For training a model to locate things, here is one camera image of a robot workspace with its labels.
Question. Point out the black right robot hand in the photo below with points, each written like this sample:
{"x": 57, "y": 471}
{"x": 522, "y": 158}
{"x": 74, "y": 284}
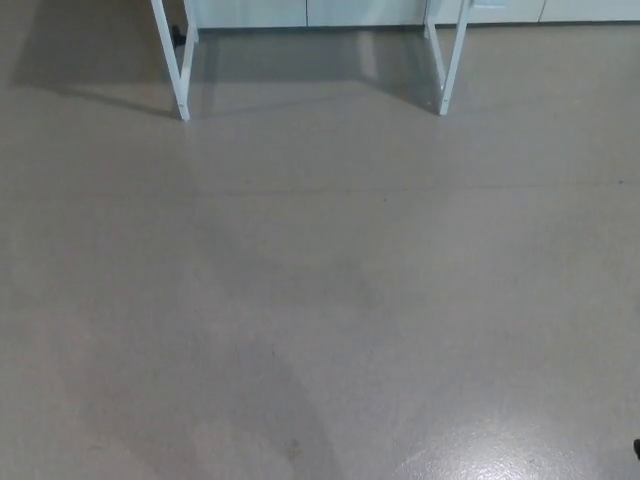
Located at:
{"x": 637, "y": 448}

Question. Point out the small black floor object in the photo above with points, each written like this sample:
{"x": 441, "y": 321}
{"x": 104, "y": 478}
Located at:
{"x": 177, "y": 35}

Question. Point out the white cabinet door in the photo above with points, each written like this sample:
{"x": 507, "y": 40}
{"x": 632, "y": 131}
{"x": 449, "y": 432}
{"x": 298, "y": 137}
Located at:
{"x": 380, "y": 11}
{"x": 590, "y": 9}
{"x": 250, "y": 12}

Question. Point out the white table leg frame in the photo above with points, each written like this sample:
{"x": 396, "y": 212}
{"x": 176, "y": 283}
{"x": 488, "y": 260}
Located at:
{"x": 172, "y": 60}
{"x": 454, "y": 60}

